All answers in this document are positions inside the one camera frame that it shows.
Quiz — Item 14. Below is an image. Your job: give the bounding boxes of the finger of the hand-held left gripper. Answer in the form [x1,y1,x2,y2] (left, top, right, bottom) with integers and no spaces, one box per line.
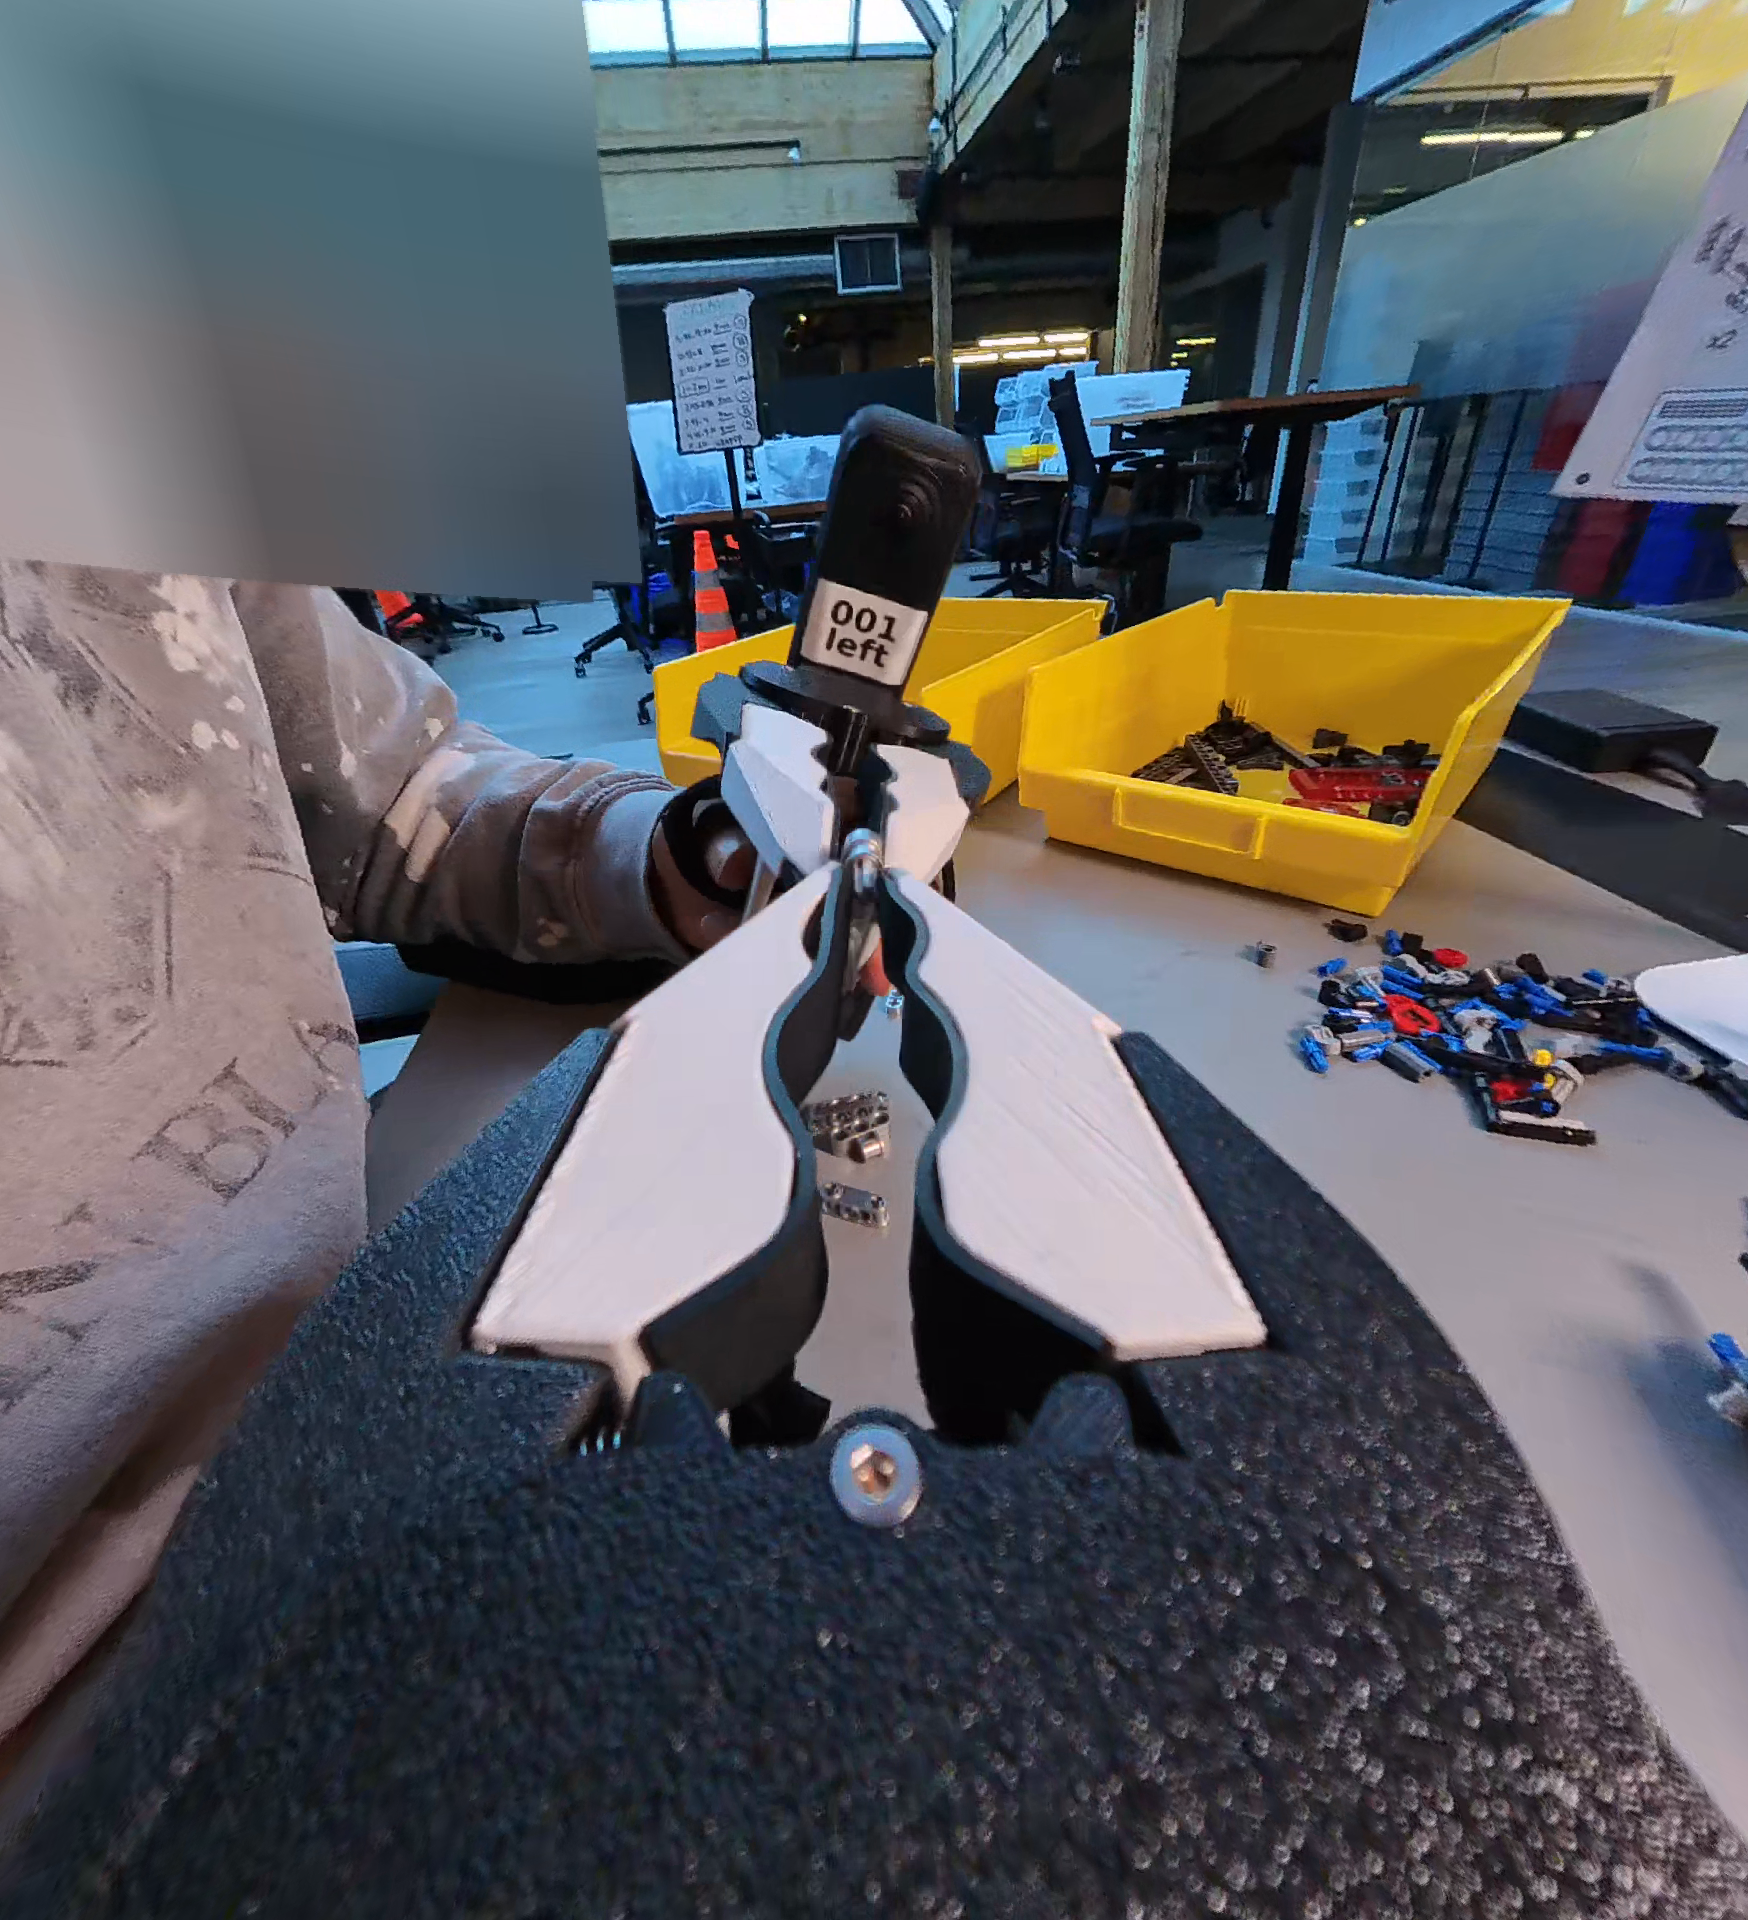
[871,748,976,899]
[721,701,844,905]

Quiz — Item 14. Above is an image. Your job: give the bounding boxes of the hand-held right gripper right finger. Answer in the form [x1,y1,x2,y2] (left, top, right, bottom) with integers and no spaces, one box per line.
[873,866,1271,1445]

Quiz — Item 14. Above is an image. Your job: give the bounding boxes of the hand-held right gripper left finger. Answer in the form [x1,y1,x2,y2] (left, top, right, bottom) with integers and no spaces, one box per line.
[470,863,853,1418]

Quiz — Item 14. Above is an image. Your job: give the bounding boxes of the person's left forearm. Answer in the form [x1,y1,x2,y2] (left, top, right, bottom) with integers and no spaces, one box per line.
[235,583,699,969]

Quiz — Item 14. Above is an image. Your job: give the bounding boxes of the grey desk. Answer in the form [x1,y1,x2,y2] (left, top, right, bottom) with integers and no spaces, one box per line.
[365,601,1748,1920]

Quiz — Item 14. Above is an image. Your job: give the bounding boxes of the person's left hand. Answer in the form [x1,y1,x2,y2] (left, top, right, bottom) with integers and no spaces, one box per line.
[649,810,777,959]

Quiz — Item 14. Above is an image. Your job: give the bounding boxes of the black office chair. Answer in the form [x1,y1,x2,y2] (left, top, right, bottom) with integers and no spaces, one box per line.
[1045,367,1206,604]
[574,577,666,686]

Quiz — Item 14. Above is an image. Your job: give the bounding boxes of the yellow plastic bin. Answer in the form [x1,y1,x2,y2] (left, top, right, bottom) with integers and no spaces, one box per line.
[652,597,1107,809]
[1019,589,1573,918]

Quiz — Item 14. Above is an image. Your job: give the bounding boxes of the heap of black toy parts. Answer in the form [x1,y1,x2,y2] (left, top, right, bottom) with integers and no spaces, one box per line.
[1131,700,1437,830]

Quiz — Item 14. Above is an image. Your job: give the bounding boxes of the blue-grey chair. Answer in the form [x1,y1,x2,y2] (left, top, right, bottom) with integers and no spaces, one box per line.
[334,944,443,1100]

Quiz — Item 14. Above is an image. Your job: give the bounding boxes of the white paper sign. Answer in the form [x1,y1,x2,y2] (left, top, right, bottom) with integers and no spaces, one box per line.
[663,289,765,456]

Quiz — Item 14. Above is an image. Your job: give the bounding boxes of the stack of clear storage boxes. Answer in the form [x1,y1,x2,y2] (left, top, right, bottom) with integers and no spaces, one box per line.
[991,361,1190,452]

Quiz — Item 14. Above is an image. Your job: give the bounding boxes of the pile of mixed toy parts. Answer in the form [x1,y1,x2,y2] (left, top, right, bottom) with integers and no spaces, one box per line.
[1296,927,1748,1150]

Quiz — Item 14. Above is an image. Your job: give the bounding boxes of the wooden top table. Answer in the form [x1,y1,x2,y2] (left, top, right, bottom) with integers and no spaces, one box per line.
[1106,385,1419,594]

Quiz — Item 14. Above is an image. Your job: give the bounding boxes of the wooden pillar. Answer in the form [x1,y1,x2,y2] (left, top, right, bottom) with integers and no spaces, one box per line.
[1112,0,1190,378]

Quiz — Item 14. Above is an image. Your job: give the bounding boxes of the black power adapter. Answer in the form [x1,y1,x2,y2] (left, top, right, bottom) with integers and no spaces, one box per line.
[1504,687,1719,776]

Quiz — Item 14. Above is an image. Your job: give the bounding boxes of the white rounded board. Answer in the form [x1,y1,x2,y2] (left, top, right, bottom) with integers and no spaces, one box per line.
[1634,944,1748,1120]

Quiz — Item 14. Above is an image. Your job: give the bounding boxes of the printed instruction sheet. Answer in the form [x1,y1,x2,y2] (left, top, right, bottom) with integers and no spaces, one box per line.
[1552,7,1748,505]

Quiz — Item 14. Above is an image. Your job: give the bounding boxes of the red toy frame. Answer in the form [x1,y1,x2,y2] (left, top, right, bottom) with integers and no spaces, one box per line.
[1286,761,1436,822]

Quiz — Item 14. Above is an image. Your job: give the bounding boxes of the black adapter cable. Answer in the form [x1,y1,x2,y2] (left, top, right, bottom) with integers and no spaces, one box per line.
[1654,749,1748,830]

